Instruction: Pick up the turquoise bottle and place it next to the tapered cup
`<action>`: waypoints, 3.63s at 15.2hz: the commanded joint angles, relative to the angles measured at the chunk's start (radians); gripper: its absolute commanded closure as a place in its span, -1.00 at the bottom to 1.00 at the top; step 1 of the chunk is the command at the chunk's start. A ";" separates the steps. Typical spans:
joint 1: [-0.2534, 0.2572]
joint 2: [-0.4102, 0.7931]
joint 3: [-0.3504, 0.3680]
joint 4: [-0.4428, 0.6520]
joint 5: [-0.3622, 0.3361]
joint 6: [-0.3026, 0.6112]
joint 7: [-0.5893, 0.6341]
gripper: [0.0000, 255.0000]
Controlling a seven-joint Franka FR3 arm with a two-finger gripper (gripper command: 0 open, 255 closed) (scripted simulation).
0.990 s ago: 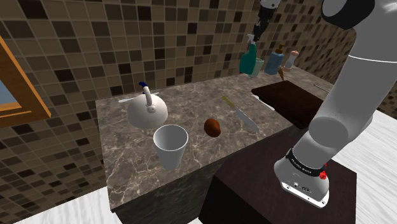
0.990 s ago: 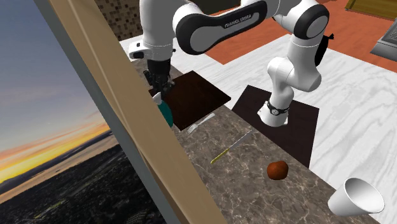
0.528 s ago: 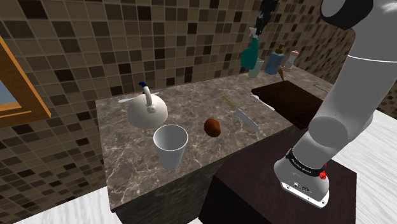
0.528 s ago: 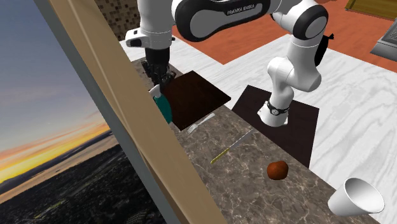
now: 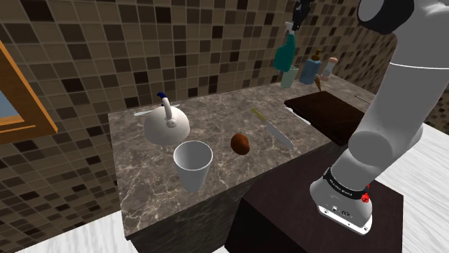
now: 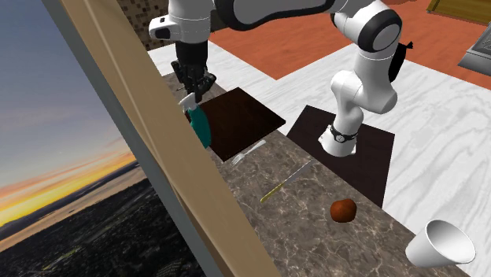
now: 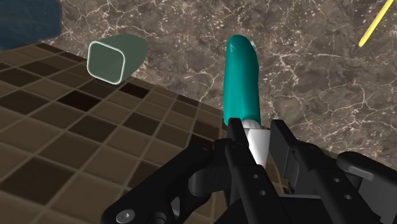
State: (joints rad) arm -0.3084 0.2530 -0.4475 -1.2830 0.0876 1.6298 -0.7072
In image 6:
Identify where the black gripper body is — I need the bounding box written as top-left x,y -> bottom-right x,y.
175,39 -> 210,80

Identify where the beige framed window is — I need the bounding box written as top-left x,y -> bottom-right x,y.
0,0 -> 283,277

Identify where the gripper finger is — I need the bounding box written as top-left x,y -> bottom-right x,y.
171,60 -> 193,94
194,72 -> 217,104

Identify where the teal spray bottle white head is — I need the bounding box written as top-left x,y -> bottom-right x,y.
177,93 -> 212,150

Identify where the wooden furniture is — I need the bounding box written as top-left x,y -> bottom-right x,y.
426,0 -> 491,26

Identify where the white cup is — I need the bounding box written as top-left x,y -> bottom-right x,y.
404,219 -> 477,268

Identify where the dark robot stand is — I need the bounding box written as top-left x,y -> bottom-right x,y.
286,105 -> 396,209

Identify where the red brown apple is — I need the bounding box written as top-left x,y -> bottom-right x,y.
330,198 -> 358,223

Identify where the grey metal appliance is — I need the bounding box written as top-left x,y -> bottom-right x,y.
457,26 -> 491,80

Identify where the dark brown square board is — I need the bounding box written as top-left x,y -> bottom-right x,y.
198,87 -> 287,162

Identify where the silver fork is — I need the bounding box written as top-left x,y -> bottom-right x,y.
229,139 -> 268,167

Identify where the yellow handled knife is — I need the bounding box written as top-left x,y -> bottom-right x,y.
260,160 -> 314,204

